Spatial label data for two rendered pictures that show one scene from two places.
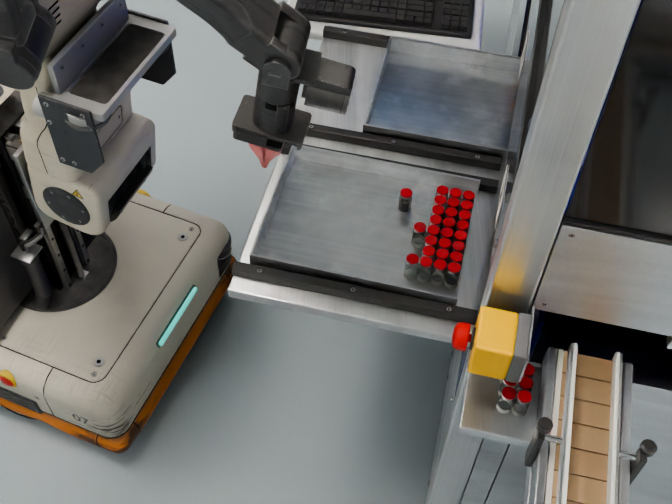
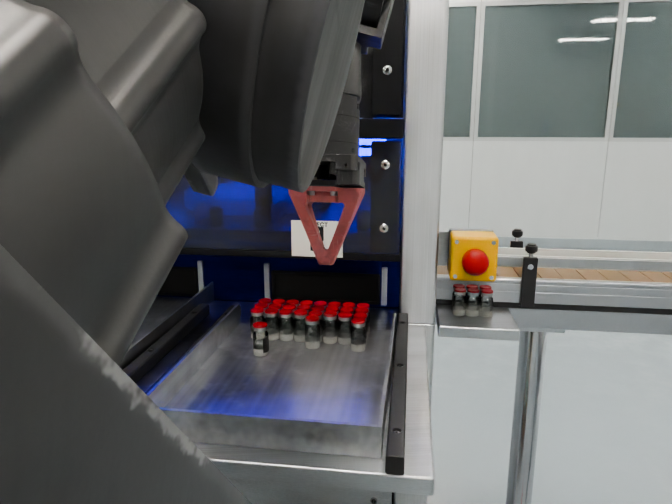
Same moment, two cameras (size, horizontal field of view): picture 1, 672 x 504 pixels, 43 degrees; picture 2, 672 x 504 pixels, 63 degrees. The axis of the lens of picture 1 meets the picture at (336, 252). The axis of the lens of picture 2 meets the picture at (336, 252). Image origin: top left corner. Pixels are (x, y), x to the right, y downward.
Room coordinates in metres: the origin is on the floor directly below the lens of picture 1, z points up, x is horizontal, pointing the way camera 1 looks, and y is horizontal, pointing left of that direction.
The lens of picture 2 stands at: (0.91, 0.62, 1.21)
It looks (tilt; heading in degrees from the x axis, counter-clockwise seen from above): 13 degrees down; 266
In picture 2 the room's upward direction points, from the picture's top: straight up
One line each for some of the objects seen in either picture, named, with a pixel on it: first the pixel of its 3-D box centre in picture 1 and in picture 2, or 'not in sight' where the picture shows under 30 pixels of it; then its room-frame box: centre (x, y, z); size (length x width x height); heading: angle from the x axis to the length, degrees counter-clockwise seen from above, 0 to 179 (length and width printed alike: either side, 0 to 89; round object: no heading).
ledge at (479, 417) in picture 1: (510, 401); (474, 318); (0.61, -0.27, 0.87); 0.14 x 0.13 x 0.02; 78
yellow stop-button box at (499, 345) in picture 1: (498, 343); (471, 254); (0.64, -0.23, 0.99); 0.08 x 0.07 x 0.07; 78
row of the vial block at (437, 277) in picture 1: (446, 235); (310, 321); (0.90, -0.18, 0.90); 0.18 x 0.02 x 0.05; 168
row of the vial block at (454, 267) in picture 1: (460, 238); (313, 316); (0.90, -0.21, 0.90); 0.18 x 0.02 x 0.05; 168
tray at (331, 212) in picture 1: (368, 222); (291, 361); (0.93, -0.05, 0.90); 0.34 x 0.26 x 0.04; 78
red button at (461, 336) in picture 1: (465, 337); (474, 261); (0.65, -0.19, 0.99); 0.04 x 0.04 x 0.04; 78
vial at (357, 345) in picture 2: (411, 266); (358, 334); (0.83, -0.12, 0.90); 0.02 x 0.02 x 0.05
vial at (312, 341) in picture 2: (418, 235); (312, 332); (0.90, -0.14, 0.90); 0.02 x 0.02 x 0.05
